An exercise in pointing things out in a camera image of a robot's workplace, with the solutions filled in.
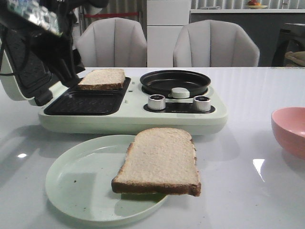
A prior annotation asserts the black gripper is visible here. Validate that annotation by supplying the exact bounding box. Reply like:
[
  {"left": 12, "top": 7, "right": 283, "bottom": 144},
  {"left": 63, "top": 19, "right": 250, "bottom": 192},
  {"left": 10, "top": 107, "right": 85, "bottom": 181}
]
[{"left": 0, "top": 0, "right": 85, "bottom": 86}]

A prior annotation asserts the bread slice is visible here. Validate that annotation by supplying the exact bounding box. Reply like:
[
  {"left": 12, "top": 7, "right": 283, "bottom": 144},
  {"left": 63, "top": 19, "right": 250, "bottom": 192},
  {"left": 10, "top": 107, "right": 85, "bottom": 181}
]
[
  {"left": 78, "top": 69, "right": 125, "bottom": 91},
  {"left": 111, "top": 128, "right": 201, "bottom": 197}
]

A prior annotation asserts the green breakfast maker lid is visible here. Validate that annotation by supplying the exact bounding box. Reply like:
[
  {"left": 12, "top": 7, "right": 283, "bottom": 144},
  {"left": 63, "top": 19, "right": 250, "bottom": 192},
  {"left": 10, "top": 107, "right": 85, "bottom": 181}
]
[{"left": 0, "top": 25, "right": 67, "bottom": 106}]

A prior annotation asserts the pink bowl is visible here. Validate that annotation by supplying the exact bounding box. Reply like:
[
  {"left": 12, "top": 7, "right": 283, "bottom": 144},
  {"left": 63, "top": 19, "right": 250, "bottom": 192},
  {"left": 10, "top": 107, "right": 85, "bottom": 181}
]
[{"left": 271, "top": 107, "right": 305, "bottom": 159}]

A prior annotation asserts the green breakfast maker base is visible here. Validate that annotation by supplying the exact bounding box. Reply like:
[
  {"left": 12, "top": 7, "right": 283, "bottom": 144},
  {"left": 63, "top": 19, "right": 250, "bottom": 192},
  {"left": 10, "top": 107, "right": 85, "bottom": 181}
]
[{"left": 39, "top": 77, "right": 228, "bottom": 135}]

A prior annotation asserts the left grey upholstered chair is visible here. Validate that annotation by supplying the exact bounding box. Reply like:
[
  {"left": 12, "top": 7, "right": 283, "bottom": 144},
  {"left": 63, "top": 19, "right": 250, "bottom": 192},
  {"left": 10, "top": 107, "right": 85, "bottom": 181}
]
[{"left": 76, "top": 18, "right": 147, "bottom": 67}]

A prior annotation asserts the grey upholstered chair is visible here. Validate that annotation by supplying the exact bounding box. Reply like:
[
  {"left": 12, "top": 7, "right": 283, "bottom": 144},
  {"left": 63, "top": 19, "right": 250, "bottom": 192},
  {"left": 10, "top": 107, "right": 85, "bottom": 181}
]
[
  {"left": 76, "top": 18, "right": 147, "bottom": 67},
  {"left": 173, "top": 20, "right": 260, "bottom": 67}
]

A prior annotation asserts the black round frying pan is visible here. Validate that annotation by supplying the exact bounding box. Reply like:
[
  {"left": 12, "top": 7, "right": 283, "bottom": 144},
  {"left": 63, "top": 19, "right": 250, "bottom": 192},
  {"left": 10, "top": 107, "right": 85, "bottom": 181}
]
[{"left": 140, "top": 70, "right": 211, "bottom": 98}]

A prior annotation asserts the left silver control knob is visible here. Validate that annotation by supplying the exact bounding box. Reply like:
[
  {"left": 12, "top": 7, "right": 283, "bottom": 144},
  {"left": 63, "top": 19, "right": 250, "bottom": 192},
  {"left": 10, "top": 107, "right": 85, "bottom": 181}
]
[{"left": 147, "top": 94, "right": 166, "bottom": 111}]

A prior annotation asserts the silver control knob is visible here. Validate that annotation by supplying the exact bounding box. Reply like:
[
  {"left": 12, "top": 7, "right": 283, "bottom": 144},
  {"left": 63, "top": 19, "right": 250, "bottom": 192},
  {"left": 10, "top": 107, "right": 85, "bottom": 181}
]
[
  {"left": 193, "top": 95, "right": 211, "bottom": 112},
  {"left": 147, "top": 94, "right": 166, "bottom": 111}
]

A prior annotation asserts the white refrigerator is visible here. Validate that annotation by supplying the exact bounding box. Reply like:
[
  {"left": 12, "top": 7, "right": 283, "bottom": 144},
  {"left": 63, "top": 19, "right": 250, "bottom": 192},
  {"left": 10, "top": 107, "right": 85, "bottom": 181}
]
[{"left": 147, "top": 0, "right": 191, "bottom": 67}]

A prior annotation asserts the light green round plate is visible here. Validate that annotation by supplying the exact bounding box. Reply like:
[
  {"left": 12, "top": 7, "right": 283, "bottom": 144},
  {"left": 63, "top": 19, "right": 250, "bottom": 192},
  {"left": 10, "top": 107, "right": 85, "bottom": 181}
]
[{"left": 45, "top": 135, "right": 167, "bottom": 227}]

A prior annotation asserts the right silver control knob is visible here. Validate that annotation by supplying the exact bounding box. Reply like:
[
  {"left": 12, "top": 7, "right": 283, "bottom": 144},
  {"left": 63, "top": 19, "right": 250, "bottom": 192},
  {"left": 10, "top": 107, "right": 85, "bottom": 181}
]
[{"left": 193, "top": 95, "right": 211, "bottom": 112}]

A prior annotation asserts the right grey upholstered chair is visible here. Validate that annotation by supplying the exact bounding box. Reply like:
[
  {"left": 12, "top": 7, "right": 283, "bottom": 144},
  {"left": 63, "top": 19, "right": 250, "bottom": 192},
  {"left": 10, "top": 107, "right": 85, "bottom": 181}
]
[{"left": 173, "top": 20, "right": 260, "bottom": 67}]

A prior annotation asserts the yellow fruit plate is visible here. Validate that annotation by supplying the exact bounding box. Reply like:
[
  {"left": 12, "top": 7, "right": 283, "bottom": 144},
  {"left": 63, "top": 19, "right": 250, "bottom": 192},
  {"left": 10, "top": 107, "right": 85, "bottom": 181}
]
[{"left": 246, "top": 0, "right": 268, "bottom": 9}]

